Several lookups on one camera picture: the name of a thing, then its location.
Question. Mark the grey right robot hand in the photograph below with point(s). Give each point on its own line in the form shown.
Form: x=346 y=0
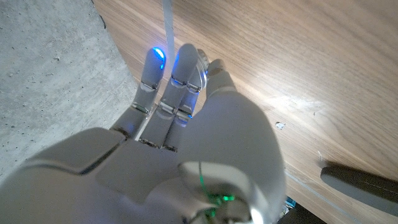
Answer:
x=149 y=174

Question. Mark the white bottle cap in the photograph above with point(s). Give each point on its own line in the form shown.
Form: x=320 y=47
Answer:
x=203 y=67

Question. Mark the dark grey glasses case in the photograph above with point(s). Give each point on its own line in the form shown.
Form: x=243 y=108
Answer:
x=363 y=189

